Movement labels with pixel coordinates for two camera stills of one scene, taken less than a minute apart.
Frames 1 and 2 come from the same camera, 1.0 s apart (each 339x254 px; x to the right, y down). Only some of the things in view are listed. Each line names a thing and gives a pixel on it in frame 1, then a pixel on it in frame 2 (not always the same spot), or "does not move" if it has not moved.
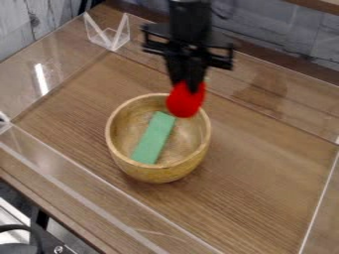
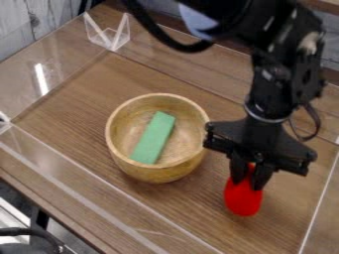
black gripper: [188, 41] to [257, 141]
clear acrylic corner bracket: [108, 38] does not move
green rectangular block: [152, 138] does not move
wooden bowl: [157, 146] does not move
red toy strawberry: [183, 102] to [241, 198]
